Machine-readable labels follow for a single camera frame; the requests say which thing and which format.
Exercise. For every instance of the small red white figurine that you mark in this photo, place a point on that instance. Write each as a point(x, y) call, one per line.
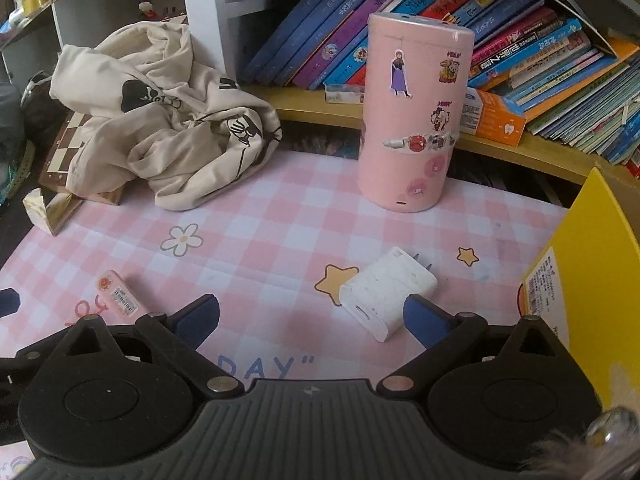
point(146, 6)

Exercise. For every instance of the torn white paper box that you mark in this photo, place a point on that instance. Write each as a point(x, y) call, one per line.
point(50, 212)

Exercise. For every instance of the row of leaning children's books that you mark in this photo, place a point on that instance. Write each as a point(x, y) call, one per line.
point(525, 45)

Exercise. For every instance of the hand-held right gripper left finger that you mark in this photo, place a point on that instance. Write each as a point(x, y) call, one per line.
point(197, 322)

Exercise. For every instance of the small orange white box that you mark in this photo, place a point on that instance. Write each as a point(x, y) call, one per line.
point(492, 120)

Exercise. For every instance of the flat blue white box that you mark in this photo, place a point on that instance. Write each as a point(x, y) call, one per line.
point(342, 94)

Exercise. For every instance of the pink stickered cylinder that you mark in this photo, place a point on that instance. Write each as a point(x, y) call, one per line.
point(410, 125)

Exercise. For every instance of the white charger plug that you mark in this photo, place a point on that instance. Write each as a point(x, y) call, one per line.
point(387, 290)

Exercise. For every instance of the white and yellow bookshelf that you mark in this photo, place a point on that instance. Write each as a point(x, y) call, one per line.
point(200, 5)

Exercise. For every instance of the dark brown bag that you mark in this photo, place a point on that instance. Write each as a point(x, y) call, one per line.
point(42, 110)

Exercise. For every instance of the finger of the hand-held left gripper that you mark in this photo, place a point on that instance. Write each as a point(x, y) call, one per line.
point(30, 359)
point(7, 303)

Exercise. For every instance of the pink checked table mat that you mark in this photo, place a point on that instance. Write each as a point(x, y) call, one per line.
point(280, 240)

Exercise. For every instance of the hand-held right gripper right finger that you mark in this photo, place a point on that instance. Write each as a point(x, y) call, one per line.
point(425, 322)

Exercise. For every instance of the beige printed cloth bag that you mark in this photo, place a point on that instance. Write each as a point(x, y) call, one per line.
point(165, 110)

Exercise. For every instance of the yellow cardboard box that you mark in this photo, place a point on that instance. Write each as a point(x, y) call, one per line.
point(600, 270)

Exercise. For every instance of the wooden chessboard box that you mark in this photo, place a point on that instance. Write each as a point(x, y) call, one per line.
point(62, 160)

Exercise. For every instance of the pink tube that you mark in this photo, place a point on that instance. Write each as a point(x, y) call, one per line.
point(117, 292)

